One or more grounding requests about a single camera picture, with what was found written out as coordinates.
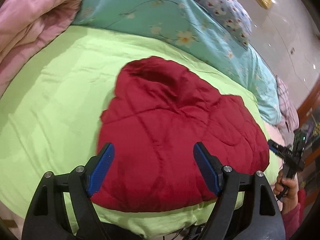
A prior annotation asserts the red puffer jacket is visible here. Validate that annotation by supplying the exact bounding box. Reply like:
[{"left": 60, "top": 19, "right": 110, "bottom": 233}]
[{"left": 92, "top": 56, "right": 269, "bottom": 212}]

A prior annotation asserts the person's red sleeve forearm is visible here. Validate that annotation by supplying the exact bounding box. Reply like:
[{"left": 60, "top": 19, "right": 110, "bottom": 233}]
[{"left": 281, "top": 189, "right": 306, "bottom": 239}]

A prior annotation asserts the person's right hand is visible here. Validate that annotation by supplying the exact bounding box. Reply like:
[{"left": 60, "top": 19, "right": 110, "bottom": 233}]
[{"left": 273, "top": 170, "right": 299, "bottom": 215}]

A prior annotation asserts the pink plaid cloth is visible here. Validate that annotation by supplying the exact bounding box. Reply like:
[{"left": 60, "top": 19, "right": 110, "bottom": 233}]
[{"left": 276, "top": 76, "right": 299, "bottom": 133}]

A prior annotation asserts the dark wooden cabinet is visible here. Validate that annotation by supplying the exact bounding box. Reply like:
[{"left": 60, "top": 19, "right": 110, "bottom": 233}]
[{"left": 298, "top": 80, "right": 319, "bottom": 206}]

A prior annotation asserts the teal floral quilt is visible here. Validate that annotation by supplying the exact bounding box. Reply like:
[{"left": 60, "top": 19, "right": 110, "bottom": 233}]
[{"left": 73, "top": 0, "right": 281, "bottom": 125}]

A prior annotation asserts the pink quilt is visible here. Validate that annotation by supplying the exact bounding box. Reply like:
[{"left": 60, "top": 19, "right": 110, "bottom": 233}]
[{"left": 1, "top": 0, "right": 82, "bottom": 93}]

